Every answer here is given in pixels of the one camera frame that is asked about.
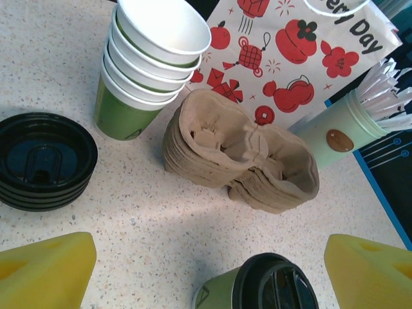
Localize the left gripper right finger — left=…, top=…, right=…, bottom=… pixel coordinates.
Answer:
left=323, top=234, right=412, bottom=309

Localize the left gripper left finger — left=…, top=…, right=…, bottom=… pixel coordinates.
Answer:
left=0, top=231, right=97, bottom=309

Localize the black plastic cup lid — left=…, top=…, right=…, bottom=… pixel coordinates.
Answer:
left=0, top=111, right=99, bottom=191
left=0, top=160, right=97, bottom=198
left=0, top=173, right=93, bottom=205
left=231, top=252, right=319, bottom=309
left=0, top=183, right=88, bottom=212

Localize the green paper cup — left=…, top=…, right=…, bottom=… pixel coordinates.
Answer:
left=112, top=0, right=212, bottom=67
left=107, top=24, right=203, bottom=80
left=103, top=41, right=196, bottom=93
left=100, top=56, right=187, bottom=104
left=192, top=267, right=245, bottom=309
left=93, top=69, right=181, bottom=142

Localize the brown pulp cup carrier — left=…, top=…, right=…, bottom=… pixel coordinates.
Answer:
left=175, top=89, right=320, bottom=202

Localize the white red printed paper bag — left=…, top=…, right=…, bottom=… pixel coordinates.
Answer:
left=186, top=0, right=403, bottom=128

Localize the mint green tin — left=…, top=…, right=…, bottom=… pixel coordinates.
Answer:
left=287, top=89, right=392, bottom=169

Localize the white wrapped straw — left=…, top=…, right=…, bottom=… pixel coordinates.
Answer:
left=357, top=59, right=398, bottom=97
left=362, top=67, right=412, bottom=104
left=368, top=89, right=412, bottom=113
left=375, top=111, right=412, bottom=129

